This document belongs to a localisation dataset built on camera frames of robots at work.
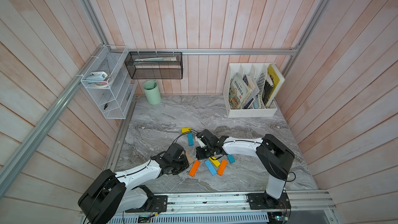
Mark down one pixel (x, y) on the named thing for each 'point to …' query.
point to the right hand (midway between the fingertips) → (195, 155)
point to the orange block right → (222, 167)
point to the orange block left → (194, 168)
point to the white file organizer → (259, 70)
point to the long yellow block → (215, 162)
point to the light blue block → (210, 167)
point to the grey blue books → (253, 101)
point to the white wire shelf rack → (112, 100)
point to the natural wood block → (189, 158)
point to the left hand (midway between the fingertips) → (189, 167)
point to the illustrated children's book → (238, 92)
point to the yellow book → (275, 78)
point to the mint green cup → (151, 89)
